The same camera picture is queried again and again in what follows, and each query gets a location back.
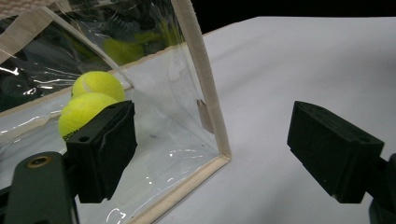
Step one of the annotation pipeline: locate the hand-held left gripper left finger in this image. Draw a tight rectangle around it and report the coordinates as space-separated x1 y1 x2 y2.
65 99 138 204

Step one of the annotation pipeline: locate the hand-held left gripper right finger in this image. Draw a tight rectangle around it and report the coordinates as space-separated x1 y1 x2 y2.
286 100 386 204

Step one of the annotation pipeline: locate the yellow tennis ball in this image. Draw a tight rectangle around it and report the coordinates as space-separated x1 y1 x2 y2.
71 70 126 103
57 91 120 149

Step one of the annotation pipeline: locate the clear plastic bag beige trim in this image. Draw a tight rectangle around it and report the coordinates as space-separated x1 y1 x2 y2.
0 0 233 224

